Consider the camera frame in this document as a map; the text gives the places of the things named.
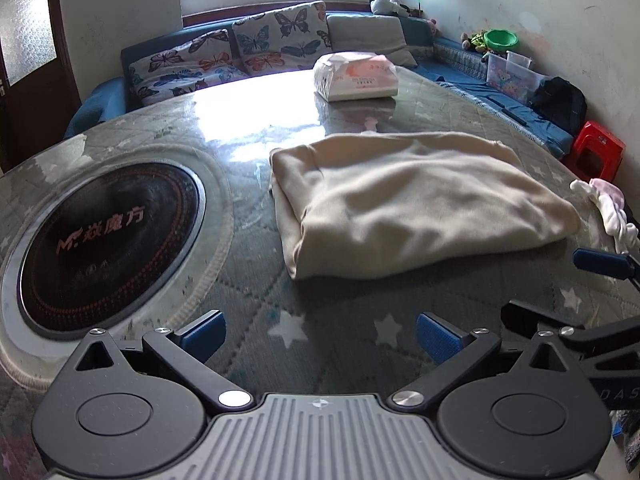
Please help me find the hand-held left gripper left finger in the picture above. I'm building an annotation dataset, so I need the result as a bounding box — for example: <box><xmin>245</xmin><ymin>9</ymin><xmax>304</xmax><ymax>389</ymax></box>
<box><xmin>70</xmin><ymin>310</ymin><xmax>253</xmax><ymax>407</ymax></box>

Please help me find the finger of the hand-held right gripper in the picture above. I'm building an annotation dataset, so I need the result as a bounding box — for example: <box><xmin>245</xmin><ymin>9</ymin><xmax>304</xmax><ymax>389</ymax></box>
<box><xmin>501</xmin><ymin>300</ymin><xmax>640</xmax><ymax>386</ymax></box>
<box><xmin>571</xmin><ymin>246</ymin><xmax>640</xmax><ymax>291</ymax></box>

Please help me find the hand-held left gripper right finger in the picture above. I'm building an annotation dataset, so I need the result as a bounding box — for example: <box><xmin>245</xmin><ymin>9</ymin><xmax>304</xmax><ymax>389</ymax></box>
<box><xmin>387</xmin><ymin>311</ymin><xmax>571</xmax><ymax>407</ymax></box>

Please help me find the cream knit garment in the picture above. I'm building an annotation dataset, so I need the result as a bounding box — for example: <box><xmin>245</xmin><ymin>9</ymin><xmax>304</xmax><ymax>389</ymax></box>
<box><xmin>270</xmin><ymin>131</ymin><xmax>582</xmax><ymax>281</ymax></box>

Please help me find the white and pink small garment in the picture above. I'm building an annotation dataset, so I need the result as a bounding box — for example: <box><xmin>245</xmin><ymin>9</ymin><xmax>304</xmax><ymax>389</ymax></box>
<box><xmin>570</xmin><ymin>177</ymin><xmax>640</xmax><ymax>256</ymax></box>

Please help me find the red plastic stool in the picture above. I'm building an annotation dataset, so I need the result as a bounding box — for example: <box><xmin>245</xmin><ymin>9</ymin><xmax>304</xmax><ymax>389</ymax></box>
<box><xmin>562</xmin><ymin>120</ymin><xmax>627</xmax><ymax>183</ymax></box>

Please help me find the built-in induction cooker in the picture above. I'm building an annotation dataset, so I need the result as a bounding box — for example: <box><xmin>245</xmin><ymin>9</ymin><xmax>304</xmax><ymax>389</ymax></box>
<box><xmin>0</xmin><ymin>147</ymin><xmax>236</xmax><ymax>391</ymax></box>

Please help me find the black backpack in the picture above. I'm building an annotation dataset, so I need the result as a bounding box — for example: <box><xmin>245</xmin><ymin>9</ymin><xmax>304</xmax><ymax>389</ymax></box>
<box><xmin>529</xmin><ymin>76</ymin><xmax>588</xmax><ymax>136</ymax></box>

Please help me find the black remote control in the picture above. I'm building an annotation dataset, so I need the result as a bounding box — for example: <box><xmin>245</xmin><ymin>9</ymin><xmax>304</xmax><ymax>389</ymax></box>
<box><xmin>500</xmin><ymin>105</ymin><xmax>529</xmax><ymax>127</ymax></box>

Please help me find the clear plastic storage box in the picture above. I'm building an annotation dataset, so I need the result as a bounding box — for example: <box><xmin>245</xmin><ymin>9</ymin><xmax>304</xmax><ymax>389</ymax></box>
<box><xmin>486</xmin><ymin>51</ymin><xmax>546</xmax><ymax>106</ymax></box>

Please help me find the green plastic bowl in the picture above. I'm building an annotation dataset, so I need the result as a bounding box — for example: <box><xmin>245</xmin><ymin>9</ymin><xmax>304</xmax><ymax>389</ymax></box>
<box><xmin>482</xmin><ymin>29</ymin><xmax>521</xmax><ymax>53</ymax></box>

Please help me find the blue sofa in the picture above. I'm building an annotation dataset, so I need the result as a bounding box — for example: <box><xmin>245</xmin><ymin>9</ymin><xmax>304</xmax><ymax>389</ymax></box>
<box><xmin>64</xmin><ymin>0</ymin><xmax>576</xmax><ymax>161</ymax></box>

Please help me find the small green plush toy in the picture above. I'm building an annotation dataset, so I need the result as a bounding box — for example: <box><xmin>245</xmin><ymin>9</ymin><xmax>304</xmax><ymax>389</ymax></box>
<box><xmin>460</xmin><ymin>31</ymin><xmax>488</xmax><ymax>53</ymax></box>

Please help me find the butterfly print cushion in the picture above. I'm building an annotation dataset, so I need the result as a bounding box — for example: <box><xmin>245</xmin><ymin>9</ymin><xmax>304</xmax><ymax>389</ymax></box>
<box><xmin>231</xmin><ymin>1</ymin><xmax>333</xmax><ymax>73</ymax></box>
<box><xmin>127</xmin><ymin>29</ymin><xmax>251</xmax><ymax>107</ymax></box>

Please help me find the pink white tissue pack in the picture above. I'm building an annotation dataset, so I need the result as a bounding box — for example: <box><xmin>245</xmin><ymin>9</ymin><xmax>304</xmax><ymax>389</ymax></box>
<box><xmin>313</xmin><ymin>52</ymin><xmax>399</xmax><ymax>102</ymax></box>

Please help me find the dark wooden door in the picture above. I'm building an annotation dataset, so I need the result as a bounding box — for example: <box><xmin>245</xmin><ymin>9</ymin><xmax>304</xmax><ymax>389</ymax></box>
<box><xmin>0</xmin><ymin>0</ymin><xmax>83</xmax><ymax>171</ymax></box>

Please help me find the grey cushion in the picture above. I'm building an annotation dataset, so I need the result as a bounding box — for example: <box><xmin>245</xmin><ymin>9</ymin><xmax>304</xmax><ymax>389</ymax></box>
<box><xmin>326</xmin><ymin>12</ymin><xmax>418</xmax><ymax>68</ymax></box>

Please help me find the panda plush toy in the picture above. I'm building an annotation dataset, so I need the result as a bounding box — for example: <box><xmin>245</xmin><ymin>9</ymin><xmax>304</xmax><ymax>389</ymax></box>
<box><xmin>369</xmin><ymin>0</ymin><xmax>411</xmax><ymax>17</ymax></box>

